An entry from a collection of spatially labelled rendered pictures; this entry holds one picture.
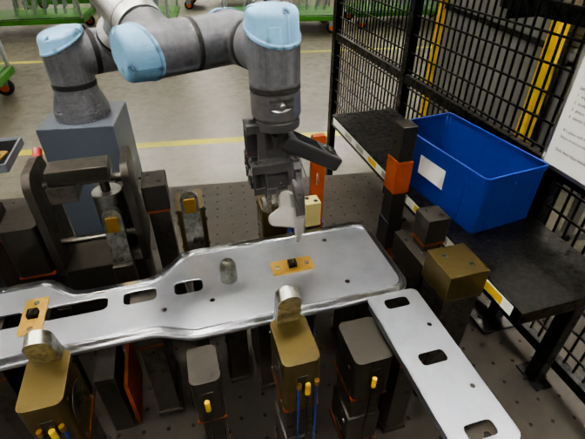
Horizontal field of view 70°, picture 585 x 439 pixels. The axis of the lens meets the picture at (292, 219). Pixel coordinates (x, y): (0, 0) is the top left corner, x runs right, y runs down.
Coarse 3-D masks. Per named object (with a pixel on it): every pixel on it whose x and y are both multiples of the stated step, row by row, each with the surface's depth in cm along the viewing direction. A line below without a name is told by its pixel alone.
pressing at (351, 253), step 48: (288, 240) 90; (336, 240) 90; (0, 288) 77; (48, 288) 78; (96, 288) 77; (144, 288) 78; (240, 288) 78; (336, 288) 78; (384, 288) 78; (0, 336) 69; (96, 336) 69; (144, 336) 70; (192, 336) 70
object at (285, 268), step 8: (304, 256) 85; (272, 264) 83; (280, 264) 83; (288, 264) 82; (296, 264) 82; (304, 264) 83; (312, 264) 83; (272, 272) 81; (280, 272) 81; (288, 272) 81
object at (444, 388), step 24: (408, 288) 78; (384, 312) 73; (408, 312) 73; (432, 312) 73; (384, 336) 71; (408, 336) 69; (432, 336) 69; (408, 360) 65; (456, 360) 65; (432, 384) 62; (456, 384) 62; (480, 384) 62; (432, 408) 59; (456, 408) 59; (480, 408) 59; (456, 432) 56; (504, 432) 56
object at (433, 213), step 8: (424, 208) 85; (432, 208) 85; (440, 208) 85; (416, 216) 86; (424, 216) 83; (432, 216) 83; (440, 216) 83; (448, 216) 83; (416, 224) 86; (424, 224) 83; (432, 224) 82; (440, 224) 83; (448, 224) 83; (416, 232) 87; (424, 232) 84; (432, 232) 83; (440, 232) 84; (416, 240) 88; (424, 240) 84; (432, 240) 85; (440, 240) 86; (424, 248) 86; (432, 248) 87
